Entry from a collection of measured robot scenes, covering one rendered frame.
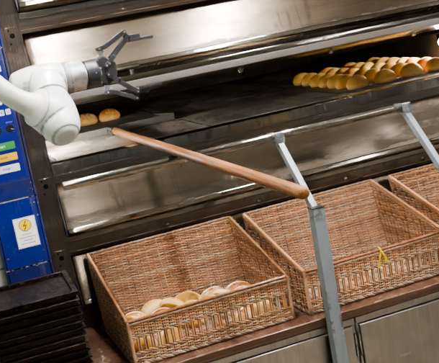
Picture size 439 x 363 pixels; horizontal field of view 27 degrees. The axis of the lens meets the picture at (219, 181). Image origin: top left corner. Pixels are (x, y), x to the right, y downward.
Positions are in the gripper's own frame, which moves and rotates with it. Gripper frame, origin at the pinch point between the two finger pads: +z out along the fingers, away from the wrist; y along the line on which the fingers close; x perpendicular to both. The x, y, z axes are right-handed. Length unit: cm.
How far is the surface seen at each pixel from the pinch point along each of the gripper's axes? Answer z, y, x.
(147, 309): -8, 85, -39
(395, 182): 98, 66, -45
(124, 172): -10.9, 33.0, -17.8
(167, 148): 4.8, 29.2, -19.9
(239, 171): 5, 29, 42
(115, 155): -4, 33, -55
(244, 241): 32, 71, -40
